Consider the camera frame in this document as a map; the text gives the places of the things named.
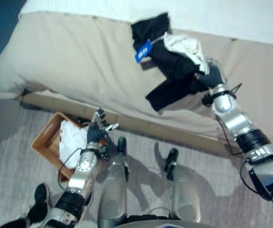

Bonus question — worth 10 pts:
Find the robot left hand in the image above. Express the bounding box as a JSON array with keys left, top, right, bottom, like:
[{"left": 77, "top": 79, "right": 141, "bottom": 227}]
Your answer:
[{"left": 86, "top": 107, "right": 119, "bottom": 144}]

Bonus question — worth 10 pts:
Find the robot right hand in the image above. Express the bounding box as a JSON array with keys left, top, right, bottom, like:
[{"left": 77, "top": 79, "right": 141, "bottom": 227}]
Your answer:
[{"left": 194, "top": 59, "right": 224, "bottom": 89}]

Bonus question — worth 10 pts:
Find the white garment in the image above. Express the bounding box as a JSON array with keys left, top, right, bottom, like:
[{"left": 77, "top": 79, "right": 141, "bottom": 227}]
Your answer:
[{"left": 163, "top": 31, "right": 212, "bottom": 73}]

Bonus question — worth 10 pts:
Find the white cloth with red marks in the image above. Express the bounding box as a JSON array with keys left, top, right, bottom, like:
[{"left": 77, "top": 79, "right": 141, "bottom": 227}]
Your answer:
[{"left": 58, "top": 119, "right": 90, "bottom": 169}]

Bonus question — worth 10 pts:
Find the black garment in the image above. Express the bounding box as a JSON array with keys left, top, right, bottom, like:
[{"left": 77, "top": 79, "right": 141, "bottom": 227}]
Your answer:
[{"left": 131, "top": 12, "right": 211, "bottom": 112}]

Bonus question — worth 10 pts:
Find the tan bed base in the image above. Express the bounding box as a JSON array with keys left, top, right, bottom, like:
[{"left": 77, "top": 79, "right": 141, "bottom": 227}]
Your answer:
[{"left": 19, "top": 91, "right": 246, "bottom": 159}]

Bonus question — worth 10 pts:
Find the brown rectangular basket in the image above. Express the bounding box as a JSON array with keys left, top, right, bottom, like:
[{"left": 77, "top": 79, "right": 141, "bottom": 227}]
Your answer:
[{"left": 30, "top": 112, "right": 111, "bottom": 184}]

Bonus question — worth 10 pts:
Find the robot left leg silver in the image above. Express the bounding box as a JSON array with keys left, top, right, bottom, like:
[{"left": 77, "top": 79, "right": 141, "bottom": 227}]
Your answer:
[{"left": 97, "top": 137, "right": 129, "bottom": 228}]

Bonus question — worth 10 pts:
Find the robot leg silver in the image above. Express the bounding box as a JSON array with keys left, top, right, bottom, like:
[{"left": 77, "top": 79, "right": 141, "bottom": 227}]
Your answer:
[
  {"left": 165, "top": 148, "right": 201, "bottom": 223},
  {"left": 97, "top": 137, "right": 129, "bottom": 228}
]

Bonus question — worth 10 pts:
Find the blue hang tag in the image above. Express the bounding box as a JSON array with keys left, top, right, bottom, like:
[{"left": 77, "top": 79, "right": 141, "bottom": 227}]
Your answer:
[{"left": 135, "top": 39, "right": 153, "bottom": 65}]

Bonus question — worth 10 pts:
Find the beige bed cover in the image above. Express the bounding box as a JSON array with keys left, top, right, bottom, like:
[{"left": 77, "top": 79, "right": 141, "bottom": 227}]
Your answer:
[{"left": 0, "top": 11, "right": 273, "bottom": 152}]

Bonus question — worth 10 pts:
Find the person's black shoe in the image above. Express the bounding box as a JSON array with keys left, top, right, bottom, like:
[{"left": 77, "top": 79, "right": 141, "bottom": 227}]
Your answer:
[
  {"left": 0, "top": 217, "right": 30, "bottom": 228},
  {"left": 28, "top": 183, "right": 51, "bottom": 222}
]

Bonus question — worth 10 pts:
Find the robot right leg silver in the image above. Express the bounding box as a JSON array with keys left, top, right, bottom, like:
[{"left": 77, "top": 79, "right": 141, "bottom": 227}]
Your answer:
[{"left": 165, "top": 148, "right": 201, "bottom": 223}]

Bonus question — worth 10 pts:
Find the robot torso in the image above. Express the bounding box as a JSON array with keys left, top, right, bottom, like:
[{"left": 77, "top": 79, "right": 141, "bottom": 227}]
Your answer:
[{"left": 118, "top": 213, "right": 200, "bottom": 228}]

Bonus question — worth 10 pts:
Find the white bed sheet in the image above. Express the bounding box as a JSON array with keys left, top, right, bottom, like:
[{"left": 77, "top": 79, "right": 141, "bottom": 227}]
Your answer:
[{"left": 17, "top": 0, "right": 273, "bottom": 47}]

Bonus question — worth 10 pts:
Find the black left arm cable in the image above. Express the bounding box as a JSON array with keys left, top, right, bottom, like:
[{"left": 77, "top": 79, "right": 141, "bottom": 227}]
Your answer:
[{"left": 57, "top": 147, "right": 83, "bottom": 191}]

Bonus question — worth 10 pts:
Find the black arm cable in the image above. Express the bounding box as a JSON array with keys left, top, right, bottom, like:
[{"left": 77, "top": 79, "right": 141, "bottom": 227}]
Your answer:
[
  {"left": 57, "top": 147, "right": 83, "bottom": 191},
  {"left": 215, "top": 113, "right": 246, "bottom": 157}
]

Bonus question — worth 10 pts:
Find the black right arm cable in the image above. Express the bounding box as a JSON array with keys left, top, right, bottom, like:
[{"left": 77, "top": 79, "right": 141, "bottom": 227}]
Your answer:
[{"left": 215, "top": 113, "right": 246, "bottom": 157}]

